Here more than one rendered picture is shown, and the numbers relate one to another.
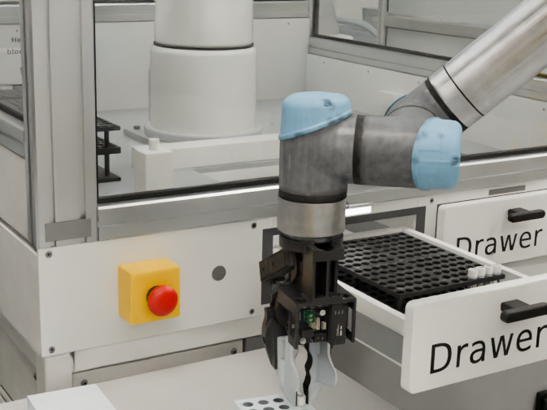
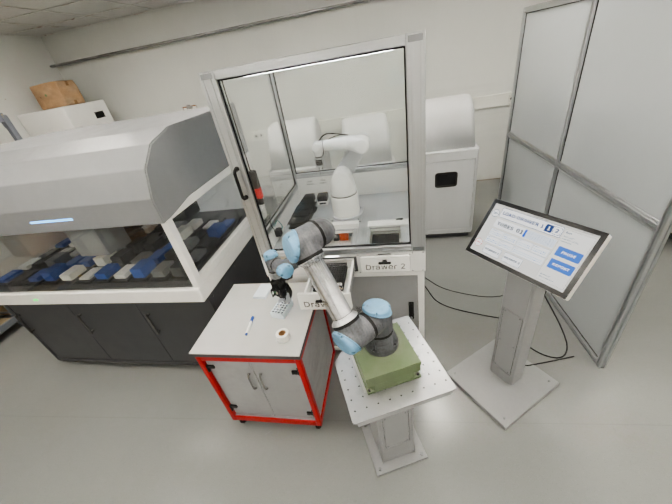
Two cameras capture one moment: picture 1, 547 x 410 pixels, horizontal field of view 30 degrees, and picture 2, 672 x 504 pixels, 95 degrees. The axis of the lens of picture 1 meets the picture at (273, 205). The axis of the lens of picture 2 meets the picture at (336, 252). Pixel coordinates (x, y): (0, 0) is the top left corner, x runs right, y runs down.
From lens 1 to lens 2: 146 cm
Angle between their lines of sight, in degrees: 45
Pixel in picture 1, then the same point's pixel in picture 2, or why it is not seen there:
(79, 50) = (259, 224)
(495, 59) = not seen: hidden behind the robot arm
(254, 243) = not seen: hidden behind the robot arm
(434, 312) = (302, 296)
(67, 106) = (259, 234)
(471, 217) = (369, 260)
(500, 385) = (394, 298)
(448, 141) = (280, 271)
